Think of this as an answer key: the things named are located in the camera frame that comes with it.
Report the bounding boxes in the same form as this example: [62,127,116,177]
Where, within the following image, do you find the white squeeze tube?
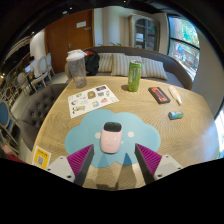
[167,85,183,106]

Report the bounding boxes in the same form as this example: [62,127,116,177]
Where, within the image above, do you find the clear plastic lidded jar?
[65,49,88,89]

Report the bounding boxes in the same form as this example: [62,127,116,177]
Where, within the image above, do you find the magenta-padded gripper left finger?
[45,143,95,187]

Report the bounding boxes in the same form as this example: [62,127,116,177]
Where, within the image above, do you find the white door sign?
[75,20,87,29]

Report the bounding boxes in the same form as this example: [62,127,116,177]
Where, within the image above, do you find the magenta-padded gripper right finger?
[134,143,184,185]

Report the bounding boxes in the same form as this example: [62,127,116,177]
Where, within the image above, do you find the yellow code sticker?
[31,145,52,169]

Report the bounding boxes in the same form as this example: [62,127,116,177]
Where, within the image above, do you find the striped beige cushion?
[97,52,115,74]
[141,57,169,81]
[111,53,143,78]

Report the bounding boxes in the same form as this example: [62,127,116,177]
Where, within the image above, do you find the pink and black computer mouse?
[100,121,124,155]

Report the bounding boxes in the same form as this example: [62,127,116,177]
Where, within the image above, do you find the black bag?
[83,53,101,77]

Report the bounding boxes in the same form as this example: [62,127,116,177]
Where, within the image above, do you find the person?
[24,55,40,74]

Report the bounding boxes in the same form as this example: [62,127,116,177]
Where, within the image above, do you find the white sticker sheet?
[67,84,120,119]

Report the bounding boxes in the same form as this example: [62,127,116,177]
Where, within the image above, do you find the green drink can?
[127,60,143,93]

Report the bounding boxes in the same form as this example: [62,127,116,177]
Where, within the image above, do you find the group of chairs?
[0,52,56,158]

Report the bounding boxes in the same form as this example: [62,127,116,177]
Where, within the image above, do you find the arched glass-door cabinet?
[129,13,160,53]

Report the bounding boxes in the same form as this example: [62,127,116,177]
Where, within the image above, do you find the brown wooden door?
[44,9,94,74]

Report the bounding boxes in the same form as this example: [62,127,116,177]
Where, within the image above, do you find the curved grey-brown sofa bench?
[64,45,194,90]

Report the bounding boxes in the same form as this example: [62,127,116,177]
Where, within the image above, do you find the grey tufted sofa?
[19,83,69,151]

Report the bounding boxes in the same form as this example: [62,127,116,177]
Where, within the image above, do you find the small green and blue box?
[167,110,185,121]

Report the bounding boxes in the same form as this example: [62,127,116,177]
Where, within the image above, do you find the blue cloud-shaped mouse pad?
[64,108,162,169]

